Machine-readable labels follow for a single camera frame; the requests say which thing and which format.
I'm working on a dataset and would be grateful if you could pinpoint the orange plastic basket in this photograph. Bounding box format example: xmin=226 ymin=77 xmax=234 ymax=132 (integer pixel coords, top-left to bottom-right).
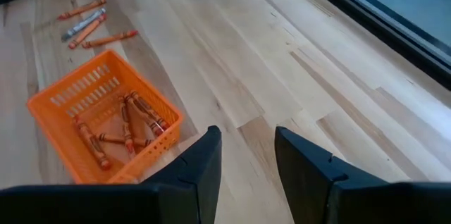
xmin=26 ymin=48 xmax=184 ymax=185

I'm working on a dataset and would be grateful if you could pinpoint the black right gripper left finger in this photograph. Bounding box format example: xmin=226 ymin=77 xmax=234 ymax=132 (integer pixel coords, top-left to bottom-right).
xmin=142 ymin=125 xmax=223 ymax=224

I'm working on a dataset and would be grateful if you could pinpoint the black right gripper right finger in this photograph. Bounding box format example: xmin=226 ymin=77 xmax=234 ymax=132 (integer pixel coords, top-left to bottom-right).
xmin=275 ymin=125 xmax=389 ymax=224

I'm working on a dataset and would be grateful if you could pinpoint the grey Crayola crayon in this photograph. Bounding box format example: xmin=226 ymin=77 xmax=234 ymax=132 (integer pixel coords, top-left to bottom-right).
xmin=61 ymin=7 xmax=107 ymax=42

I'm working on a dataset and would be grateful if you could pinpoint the black aluminium table frame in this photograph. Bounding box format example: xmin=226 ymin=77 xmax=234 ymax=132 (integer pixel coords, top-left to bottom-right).
xmin=287 ymin=0 xmax=451 ymax=92

